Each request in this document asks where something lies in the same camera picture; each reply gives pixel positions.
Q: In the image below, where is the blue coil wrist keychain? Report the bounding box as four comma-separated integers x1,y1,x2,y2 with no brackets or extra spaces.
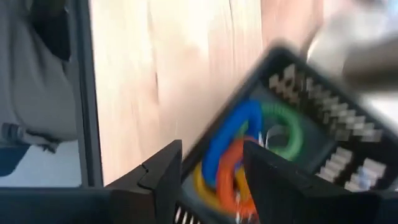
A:
201,99,264,189

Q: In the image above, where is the blue plastic bin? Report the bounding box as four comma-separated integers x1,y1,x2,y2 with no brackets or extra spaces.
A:
0,142,32,178

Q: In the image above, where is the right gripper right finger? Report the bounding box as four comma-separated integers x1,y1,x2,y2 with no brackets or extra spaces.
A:
242,140,398,224

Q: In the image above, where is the green coil wrist keychain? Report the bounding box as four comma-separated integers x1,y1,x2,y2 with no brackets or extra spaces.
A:
239,101,304,162

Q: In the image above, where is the black plastic basket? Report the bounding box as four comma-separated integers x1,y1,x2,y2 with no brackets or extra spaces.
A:
174,43,398,224

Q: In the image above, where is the black aluminium rig frame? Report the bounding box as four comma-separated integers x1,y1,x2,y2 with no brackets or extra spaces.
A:
74,0,104,187

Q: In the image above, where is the yellow coil wrist keychain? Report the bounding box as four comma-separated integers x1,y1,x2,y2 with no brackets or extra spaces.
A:
192,161,252,215

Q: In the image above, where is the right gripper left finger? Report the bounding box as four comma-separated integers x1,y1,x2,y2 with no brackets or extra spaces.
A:
0,139,183,224

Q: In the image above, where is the orange coil wrist keychain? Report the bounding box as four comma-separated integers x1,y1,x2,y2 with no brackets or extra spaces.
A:
215,136,259,220

